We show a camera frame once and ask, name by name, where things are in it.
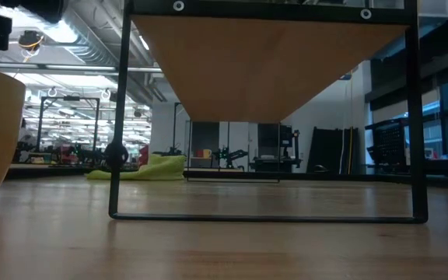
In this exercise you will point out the background black robot arm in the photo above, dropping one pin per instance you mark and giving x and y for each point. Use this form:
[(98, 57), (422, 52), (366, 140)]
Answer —
[(229, 155)]

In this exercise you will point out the wooden shelf with black legs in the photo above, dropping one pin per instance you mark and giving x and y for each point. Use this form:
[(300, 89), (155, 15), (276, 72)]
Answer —
[(263, 70)]

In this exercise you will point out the grey ceiling pipe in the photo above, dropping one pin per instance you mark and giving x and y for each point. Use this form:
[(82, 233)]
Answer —
[(72, 67)]

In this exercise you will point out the black round knob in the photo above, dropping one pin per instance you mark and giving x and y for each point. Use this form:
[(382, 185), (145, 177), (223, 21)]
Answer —
[(116, 155)]

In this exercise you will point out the red bag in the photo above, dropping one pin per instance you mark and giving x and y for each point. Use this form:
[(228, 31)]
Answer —
[(144, 155)]

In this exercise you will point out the green cloth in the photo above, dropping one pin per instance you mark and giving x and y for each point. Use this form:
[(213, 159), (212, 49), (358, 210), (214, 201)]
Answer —
[(158, 167)]

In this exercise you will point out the red mug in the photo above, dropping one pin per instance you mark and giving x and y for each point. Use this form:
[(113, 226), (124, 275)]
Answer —
[(200, 153)]

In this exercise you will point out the yellow mug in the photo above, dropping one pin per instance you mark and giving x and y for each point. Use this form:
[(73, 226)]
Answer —
[(207, 153)]

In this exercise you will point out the black equipment rack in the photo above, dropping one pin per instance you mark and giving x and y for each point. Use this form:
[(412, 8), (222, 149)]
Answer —
[(274, 148)]

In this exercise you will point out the black leaning panels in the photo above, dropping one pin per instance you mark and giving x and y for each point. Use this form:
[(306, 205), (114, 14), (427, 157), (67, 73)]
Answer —
[(327, 149)]

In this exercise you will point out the black pegboard cart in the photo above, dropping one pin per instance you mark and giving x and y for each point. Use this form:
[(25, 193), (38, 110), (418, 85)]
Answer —
[(389, 144)]

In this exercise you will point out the black background rig frame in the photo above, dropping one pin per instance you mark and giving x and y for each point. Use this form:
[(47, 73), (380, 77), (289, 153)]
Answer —
[(40, 124)]

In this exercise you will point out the silver ventilation duct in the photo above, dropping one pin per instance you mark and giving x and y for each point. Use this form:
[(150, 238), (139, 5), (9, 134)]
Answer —
[(103, 39)]

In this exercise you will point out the black aluminium table frame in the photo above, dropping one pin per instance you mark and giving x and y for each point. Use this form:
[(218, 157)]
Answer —
[(325, 177)]

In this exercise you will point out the dark window frame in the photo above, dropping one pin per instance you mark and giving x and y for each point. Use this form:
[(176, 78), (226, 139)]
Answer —
[(445, 113)]

